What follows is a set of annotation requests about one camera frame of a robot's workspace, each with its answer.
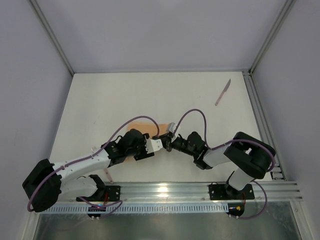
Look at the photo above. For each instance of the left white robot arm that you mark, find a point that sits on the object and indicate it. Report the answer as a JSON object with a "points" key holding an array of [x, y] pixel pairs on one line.
{"points": [[49, 182]]}

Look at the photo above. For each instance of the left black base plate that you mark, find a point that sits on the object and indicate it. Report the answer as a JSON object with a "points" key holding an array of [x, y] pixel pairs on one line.
{"points": [[107, 193]]}

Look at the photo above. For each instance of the aluminium mounting rail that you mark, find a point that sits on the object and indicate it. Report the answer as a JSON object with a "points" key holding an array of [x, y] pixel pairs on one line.
{"points": [[196, 192]]}

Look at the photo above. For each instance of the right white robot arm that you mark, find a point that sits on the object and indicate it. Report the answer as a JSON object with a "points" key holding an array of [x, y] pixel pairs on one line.
{"points": [[252, 157]]}

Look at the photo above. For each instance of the slotted grey cable duct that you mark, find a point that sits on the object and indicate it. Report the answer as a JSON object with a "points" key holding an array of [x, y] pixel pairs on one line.
{"points": [[143, 208]]}

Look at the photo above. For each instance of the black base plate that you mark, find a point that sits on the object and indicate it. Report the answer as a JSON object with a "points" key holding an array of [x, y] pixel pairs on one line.
{"points": [[217, 192], [107, 193]]}

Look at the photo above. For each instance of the controller board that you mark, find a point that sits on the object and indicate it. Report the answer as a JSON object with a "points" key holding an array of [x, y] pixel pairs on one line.
{"points": [[95, 213], [235, 211]]}

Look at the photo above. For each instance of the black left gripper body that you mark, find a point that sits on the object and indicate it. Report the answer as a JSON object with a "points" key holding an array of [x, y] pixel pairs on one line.
{"points": [[144, 146]]}

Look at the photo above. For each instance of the peach cloth napkin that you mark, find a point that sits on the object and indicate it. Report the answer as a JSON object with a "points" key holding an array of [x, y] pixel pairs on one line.
{"points": [[148, 128]]}

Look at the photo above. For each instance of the aluminium frame post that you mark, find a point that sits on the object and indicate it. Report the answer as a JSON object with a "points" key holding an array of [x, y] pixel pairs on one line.
{"points": [[272, 33], [51, 35]]}

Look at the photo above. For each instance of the right aluminium frame post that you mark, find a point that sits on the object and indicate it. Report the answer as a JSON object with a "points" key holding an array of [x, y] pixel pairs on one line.
{"points": [[272, 33]]}

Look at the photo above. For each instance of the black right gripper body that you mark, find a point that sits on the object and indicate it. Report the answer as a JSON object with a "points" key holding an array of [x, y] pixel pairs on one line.
{"points": [[169, 144]]}

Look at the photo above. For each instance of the pink-handled fork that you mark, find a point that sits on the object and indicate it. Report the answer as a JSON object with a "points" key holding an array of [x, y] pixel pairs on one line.
{"points": [[94, 149]]}

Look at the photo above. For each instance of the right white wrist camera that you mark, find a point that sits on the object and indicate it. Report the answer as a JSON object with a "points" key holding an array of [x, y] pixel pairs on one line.
{"points": [[171, 127]]}

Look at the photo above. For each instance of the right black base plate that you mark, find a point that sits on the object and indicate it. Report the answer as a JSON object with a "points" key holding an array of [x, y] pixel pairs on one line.
{"points": [[217, 192]]}

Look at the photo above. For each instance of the right aluminium side rail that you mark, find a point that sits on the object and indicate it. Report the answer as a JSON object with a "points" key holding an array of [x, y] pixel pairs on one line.
{"points": [[277, 174]]}

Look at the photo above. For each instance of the left controller board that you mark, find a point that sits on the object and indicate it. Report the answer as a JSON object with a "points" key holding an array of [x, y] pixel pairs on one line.
{"points": [[95, 213]]}

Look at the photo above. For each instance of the right controller board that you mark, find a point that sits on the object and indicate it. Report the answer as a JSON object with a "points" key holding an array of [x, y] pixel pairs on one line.
{"points": [[235, 211]]}

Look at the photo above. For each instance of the pink-handled table knife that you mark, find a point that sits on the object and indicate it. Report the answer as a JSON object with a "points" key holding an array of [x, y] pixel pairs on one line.
{"points": [[223, 92]]}

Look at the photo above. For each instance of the left aluminium frame post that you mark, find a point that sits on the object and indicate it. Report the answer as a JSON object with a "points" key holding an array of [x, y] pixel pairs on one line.
{"points": [[51, 35]]}

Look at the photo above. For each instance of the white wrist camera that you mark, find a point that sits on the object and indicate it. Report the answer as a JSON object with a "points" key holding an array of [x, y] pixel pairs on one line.
{"points": [[153, 145], [171, 127]]}

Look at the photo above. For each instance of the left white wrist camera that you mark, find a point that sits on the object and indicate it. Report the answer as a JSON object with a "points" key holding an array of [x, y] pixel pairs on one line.
{"points": [[153, 145]]}

